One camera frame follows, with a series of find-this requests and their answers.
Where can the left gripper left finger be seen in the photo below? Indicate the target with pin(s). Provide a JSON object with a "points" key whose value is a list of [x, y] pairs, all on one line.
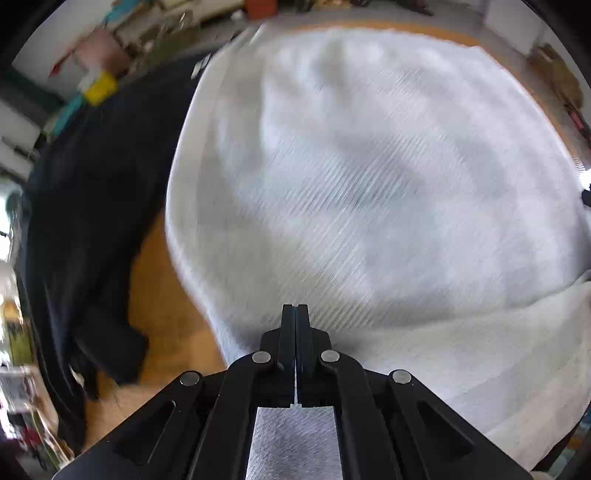
{"points": [[198, 427]]}

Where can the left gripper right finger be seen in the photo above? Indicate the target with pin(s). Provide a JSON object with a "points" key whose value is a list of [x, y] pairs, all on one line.
{"points": [[390, 426]]}

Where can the grey knit sweater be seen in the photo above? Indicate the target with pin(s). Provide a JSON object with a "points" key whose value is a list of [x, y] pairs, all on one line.
{"points": [[414, 196]]}

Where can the black garment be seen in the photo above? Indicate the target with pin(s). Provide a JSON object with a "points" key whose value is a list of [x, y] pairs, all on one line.
{"points": [[87, 206]]}

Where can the teal suitcase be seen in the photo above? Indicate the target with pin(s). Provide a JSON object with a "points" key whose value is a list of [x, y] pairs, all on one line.
{"points": [[66, 114]]}

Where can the yellow bag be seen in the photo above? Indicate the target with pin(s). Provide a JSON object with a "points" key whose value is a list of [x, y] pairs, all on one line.
{"points": [[97, 87]]}

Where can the pink suitcase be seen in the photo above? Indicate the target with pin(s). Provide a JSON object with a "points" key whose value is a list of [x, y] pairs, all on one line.
{"points": [[100, 50]]}

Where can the brown camouflage bag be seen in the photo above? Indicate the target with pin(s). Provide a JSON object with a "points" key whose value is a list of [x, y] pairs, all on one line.
{"points": [[551, 67]]}

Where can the orange paper bag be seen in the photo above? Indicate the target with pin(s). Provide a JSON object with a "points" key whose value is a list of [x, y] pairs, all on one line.
{"points": [[260, 9]]}

